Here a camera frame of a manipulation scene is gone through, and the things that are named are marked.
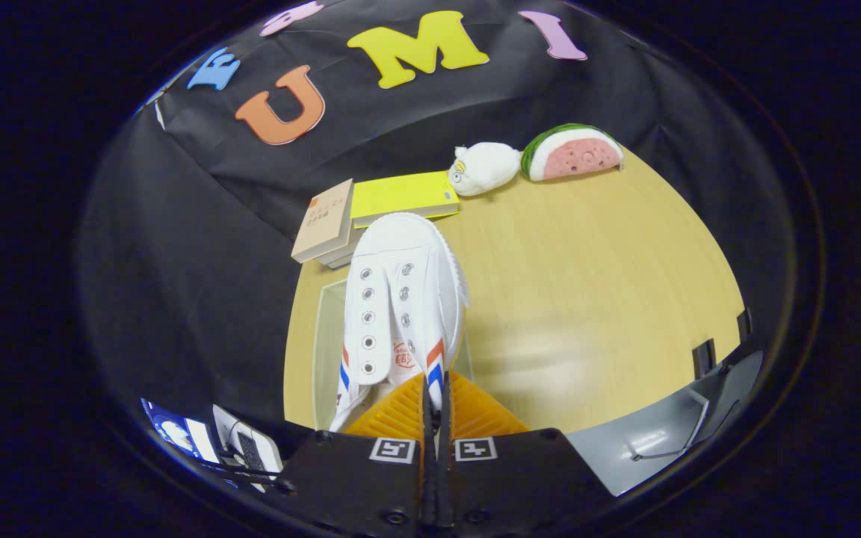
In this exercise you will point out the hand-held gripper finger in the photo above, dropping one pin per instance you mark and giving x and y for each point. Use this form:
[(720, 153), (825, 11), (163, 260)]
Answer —
[(427, 486), (445, 486)]

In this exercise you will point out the cream fabric storage box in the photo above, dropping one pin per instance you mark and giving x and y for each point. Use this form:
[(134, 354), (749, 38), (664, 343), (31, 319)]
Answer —
[(329, 336)]

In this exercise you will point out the white striped canvas shoe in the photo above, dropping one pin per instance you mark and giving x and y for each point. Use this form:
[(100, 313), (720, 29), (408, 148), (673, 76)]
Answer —
[(408, 254)]

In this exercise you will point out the open laptop computer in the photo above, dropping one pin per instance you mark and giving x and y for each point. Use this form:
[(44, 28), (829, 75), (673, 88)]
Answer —
[(247, 441)]

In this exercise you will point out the stack of pale books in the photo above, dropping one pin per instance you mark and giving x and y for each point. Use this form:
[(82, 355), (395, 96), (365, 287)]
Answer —
[(339, 258)]

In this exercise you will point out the black table clamp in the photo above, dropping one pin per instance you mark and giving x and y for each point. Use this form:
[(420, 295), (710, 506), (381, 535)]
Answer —
[(744, 323), (704, 360)]

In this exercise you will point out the yellow cover book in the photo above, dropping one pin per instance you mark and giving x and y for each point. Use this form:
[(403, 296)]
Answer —
[(400, 194)]

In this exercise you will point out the white plush toy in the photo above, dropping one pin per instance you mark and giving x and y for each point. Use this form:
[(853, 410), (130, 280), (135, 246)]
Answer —
[(486, 166)]

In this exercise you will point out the watermelon slice plush toy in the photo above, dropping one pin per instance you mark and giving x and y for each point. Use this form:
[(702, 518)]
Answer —
[(572, 153)]

